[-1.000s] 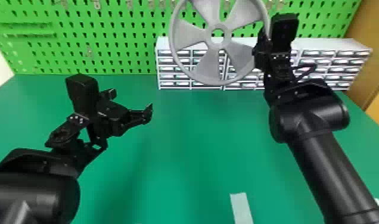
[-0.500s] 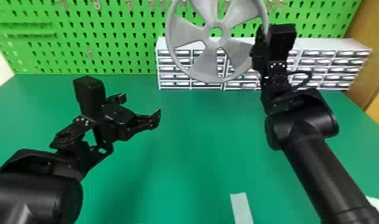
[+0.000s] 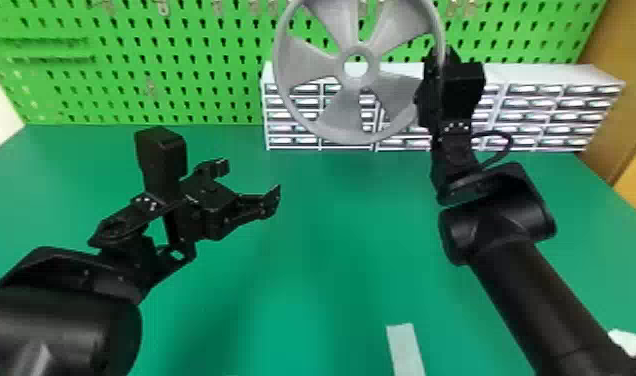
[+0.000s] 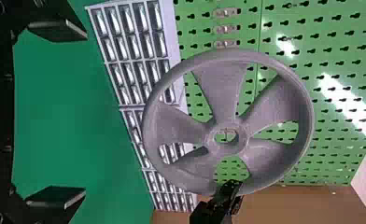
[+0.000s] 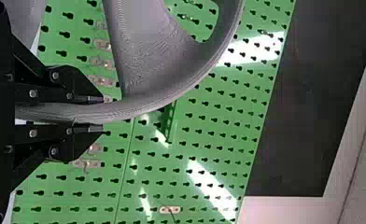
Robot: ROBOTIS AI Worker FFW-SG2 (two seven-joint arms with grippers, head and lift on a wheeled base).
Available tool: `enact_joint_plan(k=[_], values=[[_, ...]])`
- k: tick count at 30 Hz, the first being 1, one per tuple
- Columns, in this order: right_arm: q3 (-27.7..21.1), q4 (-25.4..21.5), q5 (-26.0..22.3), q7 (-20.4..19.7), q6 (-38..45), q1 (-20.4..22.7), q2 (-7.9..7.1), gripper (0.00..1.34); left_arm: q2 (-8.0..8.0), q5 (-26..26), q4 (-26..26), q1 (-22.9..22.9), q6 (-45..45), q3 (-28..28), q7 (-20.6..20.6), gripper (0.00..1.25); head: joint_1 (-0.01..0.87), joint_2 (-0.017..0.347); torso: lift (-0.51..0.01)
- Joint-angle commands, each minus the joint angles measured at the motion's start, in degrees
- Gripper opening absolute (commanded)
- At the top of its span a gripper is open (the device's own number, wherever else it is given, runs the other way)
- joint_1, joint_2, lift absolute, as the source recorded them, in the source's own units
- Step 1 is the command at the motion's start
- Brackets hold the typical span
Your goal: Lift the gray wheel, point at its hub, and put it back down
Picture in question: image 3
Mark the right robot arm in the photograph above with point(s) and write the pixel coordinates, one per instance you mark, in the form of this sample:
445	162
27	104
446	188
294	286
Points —
528	294

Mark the grey wheel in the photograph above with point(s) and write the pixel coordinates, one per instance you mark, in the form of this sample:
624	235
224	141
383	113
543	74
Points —
302	63

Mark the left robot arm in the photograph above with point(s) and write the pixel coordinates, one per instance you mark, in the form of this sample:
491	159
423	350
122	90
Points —
60	310

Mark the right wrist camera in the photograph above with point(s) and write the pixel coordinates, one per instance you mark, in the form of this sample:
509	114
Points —
464	89

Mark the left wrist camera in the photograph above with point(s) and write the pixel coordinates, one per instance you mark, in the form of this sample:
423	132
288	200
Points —
159	155

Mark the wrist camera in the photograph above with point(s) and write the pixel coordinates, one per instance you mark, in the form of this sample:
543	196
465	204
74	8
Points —
159	155
464	89

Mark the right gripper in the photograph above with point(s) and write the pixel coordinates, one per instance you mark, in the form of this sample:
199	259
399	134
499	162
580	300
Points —
431	105

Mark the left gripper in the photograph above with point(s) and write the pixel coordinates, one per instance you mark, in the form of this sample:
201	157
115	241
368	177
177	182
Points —
208	207

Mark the white drawer cabinet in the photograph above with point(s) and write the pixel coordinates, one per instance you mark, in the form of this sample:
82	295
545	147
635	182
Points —
402	140
554	113
292	113

